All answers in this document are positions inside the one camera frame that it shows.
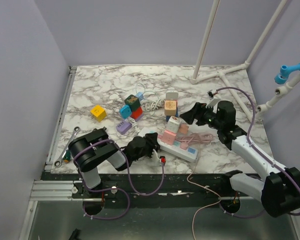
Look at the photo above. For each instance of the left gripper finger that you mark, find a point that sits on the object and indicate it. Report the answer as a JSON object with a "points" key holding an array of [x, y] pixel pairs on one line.
{"points": [[152, 139], [155, 150]]}

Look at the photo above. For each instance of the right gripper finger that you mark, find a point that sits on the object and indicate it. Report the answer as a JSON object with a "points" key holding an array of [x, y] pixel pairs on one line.
{"points": [[188, 117], [199, 108]]}

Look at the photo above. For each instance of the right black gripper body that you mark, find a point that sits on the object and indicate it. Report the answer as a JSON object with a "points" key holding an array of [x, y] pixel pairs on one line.
{"points": [[210, 118]]}

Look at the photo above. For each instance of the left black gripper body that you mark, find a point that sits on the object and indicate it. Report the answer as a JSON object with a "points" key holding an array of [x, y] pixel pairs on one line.
{"points": [[147, 150]]}

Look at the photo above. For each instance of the pink cube socket adapter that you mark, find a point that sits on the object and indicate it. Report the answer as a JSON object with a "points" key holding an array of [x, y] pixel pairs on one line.
{"points": [[168, 137]]}

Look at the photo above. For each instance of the white tiger cube adapter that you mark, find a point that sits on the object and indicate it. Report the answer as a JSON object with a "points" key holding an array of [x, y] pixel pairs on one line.
{"points": [[173, 126]]}

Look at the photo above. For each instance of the white power strip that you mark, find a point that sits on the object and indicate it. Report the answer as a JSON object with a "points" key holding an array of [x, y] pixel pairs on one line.
{"points": [[189, 154]]}

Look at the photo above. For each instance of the yellow cube socket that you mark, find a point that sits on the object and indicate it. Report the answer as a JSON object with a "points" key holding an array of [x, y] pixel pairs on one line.
{"points": [[99, 113]]}

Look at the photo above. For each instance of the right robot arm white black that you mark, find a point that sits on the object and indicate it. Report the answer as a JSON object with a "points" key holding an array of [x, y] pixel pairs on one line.
{"points": [[278, 189]]}

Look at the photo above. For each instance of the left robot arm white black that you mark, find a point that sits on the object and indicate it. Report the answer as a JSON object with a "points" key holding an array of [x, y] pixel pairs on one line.
{"points": [[94, 148]]}

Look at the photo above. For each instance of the dark blue cube socket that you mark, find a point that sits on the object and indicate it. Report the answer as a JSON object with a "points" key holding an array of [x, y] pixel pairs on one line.
{"points": [[171, 119]]}

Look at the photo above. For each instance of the pink round plug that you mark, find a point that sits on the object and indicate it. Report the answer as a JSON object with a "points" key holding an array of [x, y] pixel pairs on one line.
{"points": [[184, 145]]}

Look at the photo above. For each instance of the red cube socket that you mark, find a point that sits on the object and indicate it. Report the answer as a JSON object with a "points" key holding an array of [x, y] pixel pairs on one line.
{"points": [[137, 114]]}

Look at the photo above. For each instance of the dark green cube socket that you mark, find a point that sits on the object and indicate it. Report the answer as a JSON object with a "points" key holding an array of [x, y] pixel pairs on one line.
{"points": [[133, 102]]}

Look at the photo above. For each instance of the pink flat adapter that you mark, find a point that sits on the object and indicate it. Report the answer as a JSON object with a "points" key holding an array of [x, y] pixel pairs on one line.
{"points": [[183, 129]]}

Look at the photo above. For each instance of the beige cube adapter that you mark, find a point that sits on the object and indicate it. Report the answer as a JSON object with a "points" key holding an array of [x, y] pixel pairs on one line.
{"points": [[170, 107]]}

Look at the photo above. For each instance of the purple usb power strip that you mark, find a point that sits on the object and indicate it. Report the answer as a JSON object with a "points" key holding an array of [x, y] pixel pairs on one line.
{"points": [[123, 127]]}

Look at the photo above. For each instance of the light blue usb charger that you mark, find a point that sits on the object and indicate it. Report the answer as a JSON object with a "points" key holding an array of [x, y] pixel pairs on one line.
{"points": [[140, 96]]}

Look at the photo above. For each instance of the blue pipe fitting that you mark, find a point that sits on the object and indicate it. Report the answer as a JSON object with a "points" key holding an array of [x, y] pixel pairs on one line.
{"points": [[285, 72]]}

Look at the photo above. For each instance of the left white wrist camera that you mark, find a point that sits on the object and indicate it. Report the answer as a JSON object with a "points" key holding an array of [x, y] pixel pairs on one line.
{"points": [[158, 159]]}

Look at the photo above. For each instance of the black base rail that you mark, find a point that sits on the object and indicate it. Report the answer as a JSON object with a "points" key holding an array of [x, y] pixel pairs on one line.
{"points": [[150, 191]]}

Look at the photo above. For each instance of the white pvc pipe frame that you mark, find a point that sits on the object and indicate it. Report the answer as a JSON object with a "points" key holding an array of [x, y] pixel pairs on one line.
{"points": [[235, 33]]}

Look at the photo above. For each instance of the ratchet wrench green handle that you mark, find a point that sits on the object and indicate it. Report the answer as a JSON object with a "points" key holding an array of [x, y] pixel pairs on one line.
{"points": [[59, 161]]}

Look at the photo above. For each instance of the aluminium extrusion rail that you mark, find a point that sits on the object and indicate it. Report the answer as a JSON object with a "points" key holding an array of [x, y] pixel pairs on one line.
{"points": [[51, 190]]}

